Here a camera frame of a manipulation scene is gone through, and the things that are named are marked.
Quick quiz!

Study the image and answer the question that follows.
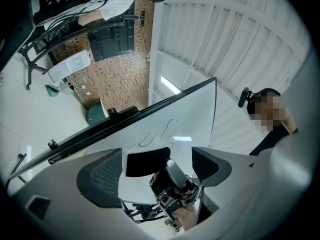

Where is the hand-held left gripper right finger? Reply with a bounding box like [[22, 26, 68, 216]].
[[191, 146, 281, 235]]

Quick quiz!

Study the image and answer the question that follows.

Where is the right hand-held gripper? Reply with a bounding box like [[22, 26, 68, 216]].
[[149, 158, 202, 233]]

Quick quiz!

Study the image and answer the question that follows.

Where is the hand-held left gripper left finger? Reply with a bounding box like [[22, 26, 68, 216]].
[[9, 147, 136, 238]]

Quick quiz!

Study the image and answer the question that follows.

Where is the black whiteboard eraser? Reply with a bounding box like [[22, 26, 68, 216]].
[[125, 146, 172, 178]]

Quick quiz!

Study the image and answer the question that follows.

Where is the person's right forearm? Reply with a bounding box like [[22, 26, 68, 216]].
[[174, 203, 199, 235]]

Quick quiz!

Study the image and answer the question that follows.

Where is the white whiteboard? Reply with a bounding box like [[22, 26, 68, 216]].
[[6, 76, 218, 206]]

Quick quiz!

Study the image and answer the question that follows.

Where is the person's right hand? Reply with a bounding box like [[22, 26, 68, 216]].
[[181, 180, 196, 202]]

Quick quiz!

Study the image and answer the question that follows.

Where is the dark green bin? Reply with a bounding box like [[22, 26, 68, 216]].
[[85, 97, 110, 128]]

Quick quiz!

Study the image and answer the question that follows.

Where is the person's head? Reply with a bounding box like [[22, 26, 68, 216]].
[[246, 87, 288, 135]]

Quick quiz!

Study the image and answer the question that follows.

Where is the ceiling tube light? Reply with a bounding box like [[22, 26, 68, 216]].
[[159, 75, 183, 95]]

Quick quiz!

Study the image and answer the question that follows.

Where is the teal dustpan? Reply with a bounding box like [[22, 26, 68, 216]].
[[45, 83, 61, 98]]

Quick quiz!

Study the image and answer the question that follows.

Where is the black rolling stand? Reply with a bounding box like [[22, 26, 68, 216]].
[[16, 13, 145, 91]]

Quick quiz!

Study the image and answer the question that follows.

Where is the black monitor screen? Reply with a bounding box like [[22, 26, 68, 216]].
[[86, 15, 136, 63]]

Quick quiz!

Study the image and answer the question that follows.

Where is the black head-mounted camera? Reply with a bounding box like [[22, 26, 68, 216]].
[[237, 86, 254, 109]]

